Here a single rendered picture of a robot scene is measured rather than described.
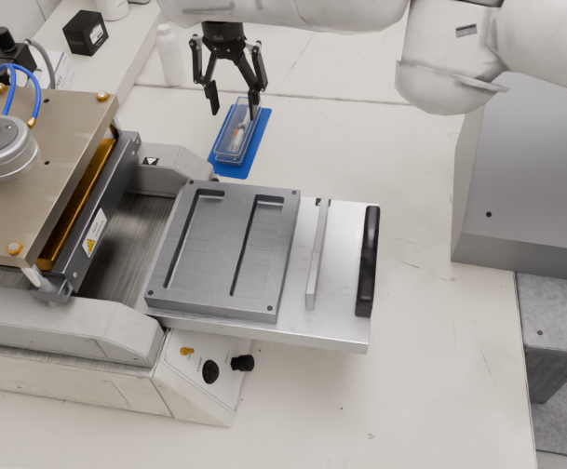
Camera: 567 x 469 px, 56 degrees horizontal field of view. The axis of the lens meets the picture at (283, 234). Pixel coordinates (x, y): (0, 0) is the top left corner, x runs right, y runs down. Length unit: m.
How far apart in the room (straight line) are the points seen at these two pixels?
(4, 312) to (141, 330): 0.17
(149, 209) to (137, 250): 0.08
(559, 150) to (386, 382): 0.46
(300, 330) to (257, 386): 0.23
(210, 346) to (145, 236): 0.19
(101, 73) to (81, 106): 0.63
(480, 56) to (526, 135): 0.39
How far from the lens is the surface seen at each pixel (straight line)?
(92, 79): 1.38
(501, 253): 0.98
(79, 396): 0.87
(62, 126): 0.74
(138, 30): 1.52
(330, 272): 0.69
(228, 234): 0.70
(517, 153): 0.94
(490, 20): 0.56
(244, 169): 1.12
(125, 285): 0.77
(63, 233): 0.68
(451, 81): 0.57
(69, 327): 0.68
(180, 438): 0.85
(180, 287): 0.69
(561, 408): 1.78
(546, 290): 1.02
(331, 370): 0.87
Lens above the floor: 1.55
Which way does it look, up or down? 53 degrees down
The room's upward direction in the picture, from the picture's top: 4 degrees counter-clockwise
